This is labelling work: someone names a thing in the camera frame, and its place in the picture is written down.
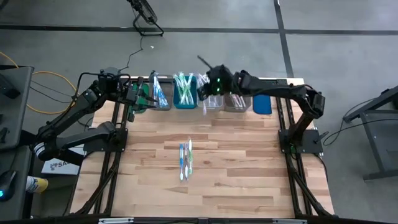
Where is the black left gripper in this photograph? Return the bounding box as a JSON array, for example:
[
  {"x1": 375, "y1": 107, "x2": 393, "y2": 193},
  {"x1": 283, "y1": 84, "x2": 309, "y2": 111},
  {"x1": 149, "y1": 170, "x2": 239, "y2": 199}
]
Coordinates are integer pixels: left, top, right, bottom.
[{"x1": 126, "y1": 77, "x2": 159, "y2": 123}]

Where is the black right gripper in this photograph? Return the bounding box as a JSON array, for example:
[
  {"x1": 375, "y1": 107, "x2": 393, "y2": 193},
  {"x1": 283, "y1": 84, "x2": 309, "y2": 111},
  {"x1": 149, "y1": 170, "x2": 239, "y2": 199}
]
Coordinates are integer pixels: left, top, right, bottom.
[{"x1": 197, "y1": 55, "x2": 242, "y2": 101}]

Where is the blue toothbrush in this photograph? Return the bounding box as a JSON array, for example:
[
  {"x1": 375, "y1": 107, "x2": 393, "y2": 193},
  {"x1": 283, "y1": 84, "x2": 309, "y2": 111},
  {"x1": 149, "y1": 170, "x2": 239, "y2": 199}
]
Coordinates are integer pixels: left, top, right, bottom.
[
  {"x1": 179, "y1": 142, "x2": 185, "y2": 181},
  {"x1": 156, "y1": 79, "x2": 168, "y2": 106},
  {"x1": 154, "y1": 76, "x2": 165, "y2": 106},
  {"x1": 159, "y1": 83, "x2": 170, "y2": 108},
  {"x1": 151, "y1": 73, "x2": 161, "y2": 103}
]

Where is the white plastic bin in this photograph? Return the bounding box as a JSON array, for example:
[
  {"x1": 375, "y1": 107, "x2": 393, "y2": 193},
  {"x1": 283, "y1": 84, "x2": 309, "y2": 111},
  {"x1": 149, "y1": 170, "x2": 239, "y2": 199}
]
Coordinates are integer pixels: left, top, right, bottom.
[{"x1": 197, "y1": 74, "x2": 224, "y2": 112}]

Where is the smoky grey translucent bin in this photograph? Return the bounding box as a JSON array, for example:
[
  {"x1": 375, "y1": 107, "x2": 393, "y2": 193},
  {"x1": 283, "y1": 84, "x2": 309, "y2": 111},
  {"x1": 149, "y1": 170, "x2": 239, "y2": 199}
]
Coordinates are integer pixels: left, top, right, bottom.
[
  {"x1": 223, "y1": 92, "x2": 252, "y2": 113},
  {"x1": 147, "y1": 73, "x2": 174, "y2": 111}
]

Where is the teal plastic bin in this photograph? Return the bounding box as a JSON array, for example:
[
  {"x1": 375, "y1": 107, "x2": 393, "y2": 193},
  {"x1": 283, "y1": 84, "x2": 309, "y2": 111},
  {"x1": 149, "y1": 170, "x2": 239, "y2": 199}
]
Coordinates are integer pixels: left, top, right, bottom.
[{"x1": 172, "y1": 75, "x2": 198, "y2": 110}]

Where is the black floor fan stand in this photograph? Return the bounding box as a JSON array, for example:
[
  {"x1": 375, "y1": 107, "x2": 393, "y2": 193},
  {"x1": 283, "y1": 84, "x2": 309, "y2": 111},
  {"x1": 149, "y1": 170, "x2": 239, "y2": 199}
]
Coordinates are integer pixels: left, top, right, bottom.
[{"x1": 126, "y1": 0, "x2": 165, "y2": 37}]

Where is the white cardboard box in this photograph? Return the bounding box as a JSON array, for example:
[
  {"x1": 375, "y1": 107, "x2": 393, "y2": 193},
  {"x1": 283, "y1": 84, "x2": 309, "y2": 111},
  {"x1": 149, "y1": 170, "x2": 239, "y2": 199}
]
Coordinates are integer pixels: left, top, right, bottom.
[{"x1": 41, "y1": 146, "x2": 86, "y2": 175}]

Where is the black flat bar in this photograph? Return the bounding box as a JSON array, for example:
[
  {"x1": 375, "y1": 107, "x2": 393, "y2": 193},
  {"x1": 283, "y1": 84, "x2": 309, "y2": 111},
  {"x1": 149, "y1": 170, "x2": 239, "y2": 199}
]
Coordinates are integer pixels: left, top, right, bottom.
[{"x1": 18, "y1": 129, "x2": 40, "y2": 147}]

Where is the grey side desk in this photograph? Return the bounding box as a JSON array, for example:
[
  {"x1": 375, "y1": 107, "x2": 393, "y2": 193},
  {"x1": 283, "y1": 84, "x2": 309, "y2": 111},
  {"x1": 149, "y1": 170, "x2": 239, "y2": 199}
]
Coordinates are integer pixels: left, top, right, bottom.
[
  {"x1": 0, "y1": 65, "x2": 34, "y2": 151},
  {"x1": 0, "y1": 145, "x2": 34, "y2": 222}
]

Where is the yellow and white can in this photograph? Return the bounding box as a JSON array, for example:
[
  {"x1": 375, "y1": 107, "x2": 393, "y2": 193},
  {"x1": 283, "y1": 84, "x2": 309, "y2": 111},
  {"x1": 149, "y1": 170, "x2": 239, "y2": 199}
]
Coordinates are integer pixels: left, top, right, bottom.
[{"x1": 25, "y1": 175, "x2": 49, "y2": 194}]

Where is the black computer mouse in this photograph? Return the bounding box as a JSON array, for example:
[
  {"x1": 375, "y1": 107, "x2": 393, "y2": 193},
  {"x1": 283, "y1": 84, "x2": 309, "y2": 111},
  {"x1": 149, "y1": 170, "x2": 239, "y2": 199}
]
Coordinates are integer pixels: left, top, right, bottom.
[{"x1": 0, "y1": 169, "x2": 17, "y2": 202}]

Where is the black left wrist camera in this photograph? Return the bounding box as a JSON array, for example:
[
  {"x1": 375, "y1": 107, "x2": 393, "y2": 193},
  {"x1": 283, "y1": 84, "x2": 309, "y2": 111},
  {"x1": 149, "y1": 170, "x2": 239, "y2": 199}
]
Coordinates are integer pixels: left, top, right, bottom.
[{"x1": 99, "y1": 67, "x2": 122, "y2": 83}]

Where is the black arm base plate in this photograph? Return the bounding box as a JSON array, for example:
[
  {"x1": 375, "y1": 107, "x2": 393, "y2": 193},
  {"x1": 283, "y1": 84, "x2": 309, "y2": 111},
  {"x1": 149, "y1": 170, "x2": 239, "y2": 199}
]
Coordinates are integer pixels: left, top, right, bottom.
[
  {"x1": 83, "y1": 128, "x2": 128, "y2": 153},
  {"x1": 278, "y1": 129, "x2": 324, "y2": 155}
]

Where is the black floor cable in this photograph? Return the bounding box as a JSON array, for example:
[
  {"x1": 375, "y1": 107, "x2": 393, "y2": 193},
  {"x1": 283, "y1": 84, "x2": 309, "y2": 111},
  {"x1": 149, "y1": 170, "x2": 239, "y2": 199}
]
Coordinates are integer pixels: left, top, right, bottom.
[{"x1": 119, "y1": 34, "x2": 144, "y2": 72}]

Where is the yellow extension cable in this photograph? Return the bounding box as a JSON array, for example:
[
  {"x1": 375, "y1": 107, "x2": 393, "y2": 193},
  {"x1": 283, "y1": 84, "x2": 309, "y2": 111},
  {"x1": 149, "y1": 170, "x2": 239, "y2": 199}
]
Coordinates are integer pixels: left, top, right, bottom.
[{"x1": 0, "y1": 51, "x2": 78, "y2": 115}]

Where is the silver metal bracket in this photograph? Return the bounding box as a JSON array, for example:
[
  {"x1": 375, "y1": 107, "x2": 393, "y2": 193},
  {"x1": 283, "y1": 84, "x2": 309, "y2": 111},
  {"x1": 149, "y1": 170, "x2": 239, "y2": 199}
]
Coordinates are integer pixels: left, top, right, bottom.
[
  {"x1": 98, "y1": 217, "x2": 135, "y2": 224},
  {"x1": 272, "y1": 218, "x2": 308, "y2": 224}
]

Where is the black desk frame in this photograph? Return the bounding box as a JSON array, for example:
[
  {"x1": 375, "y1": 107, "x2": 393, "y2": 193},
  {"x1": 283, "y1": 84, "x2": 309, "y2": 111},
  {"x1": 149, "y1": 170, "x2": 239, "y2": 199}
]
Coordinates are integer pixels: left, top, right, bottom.
[{"x1": 343, "y1": 84, "x2": 398, "y2": 182}]

